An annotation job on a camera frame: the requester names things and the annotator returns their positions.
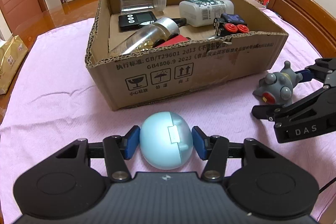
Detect black digital timer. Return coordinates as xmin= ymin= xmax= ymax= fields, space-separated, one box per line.
xmin=118 ymin=11 xmax=157 ymax=32

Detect black toy train red wheels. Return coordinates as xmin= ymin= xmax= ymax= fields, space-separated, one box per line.
xmin=213 ymin=14 xmax=249 ymax=37

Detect light blue earbud case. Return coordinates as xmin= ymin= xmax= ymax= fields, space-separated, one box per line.
xmin=139 ymin=111 xmax=194 ymax=170

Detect gold foil package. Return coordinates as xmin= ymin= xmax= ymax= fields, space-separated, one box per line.
xmin=0 ymin=35 xmax=29 ymax=95

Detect wooden chair right side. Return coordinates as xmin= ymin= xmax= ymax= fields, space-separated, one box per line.
xmin=267 ymin=0 xmax=336 ymax=58

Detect brown cardboard box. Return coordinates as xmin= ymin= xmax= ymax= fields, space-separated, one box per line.
xmin=85 ymin=0 xmax=288 ymax=110

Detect pink table cloth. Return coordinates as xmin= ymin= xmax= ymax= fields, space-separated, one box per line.
xmin=1 ymin=18 xmax=335 ymax=223

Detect white green-label bottle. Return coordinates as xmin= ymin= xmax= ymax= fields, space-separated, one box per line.
xmin=179 ymin=0 xmax=235 ymax=27

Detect glass bottle silver cap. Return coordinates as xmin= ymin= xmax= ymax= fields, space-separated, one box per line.
xmin=109 ymin=17 xmax=180 ymax=57

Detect grey rubber dog toy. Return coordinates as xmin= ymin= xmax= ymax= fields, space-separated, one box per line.
xmin=253 ymin=61 xmax=303 ymax=106

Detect clear plastic jar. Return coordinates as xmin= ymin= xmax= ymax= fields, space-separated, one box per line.
xmin=120 ymin=0 xmax=167 ymax=14

